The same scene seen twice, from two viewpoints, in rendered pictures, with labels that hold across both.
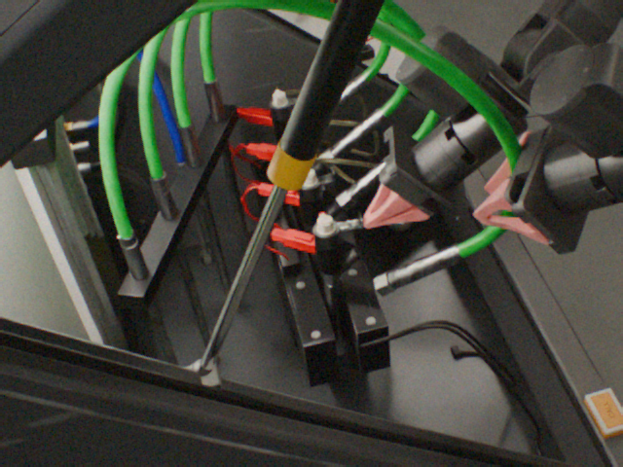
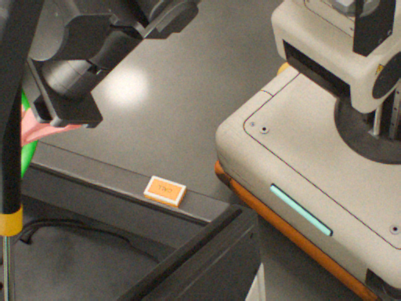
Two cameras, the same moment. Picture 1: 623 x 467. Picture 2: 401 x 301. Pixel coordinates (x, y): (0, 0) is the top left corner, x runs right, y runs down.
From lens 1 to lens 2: 0.25 m
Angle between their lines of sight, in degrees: 33
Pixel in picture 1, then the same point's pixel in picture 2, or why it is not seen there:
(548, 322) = (76, 168)
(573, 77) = (50, 23)
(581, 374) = (127, 182)
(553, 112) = (55, 53)
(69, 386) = not seen: outside the picture
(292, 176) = (18, 223)
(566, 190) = (74, 88)
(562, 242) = (94, 120)
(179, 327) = not seen: outside the picture
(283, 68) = not seen: outside the picture
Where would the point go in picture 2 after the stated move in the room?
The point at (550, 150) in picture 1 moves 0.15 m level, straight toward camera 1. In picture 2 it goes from (41, 70) to (124, 165)
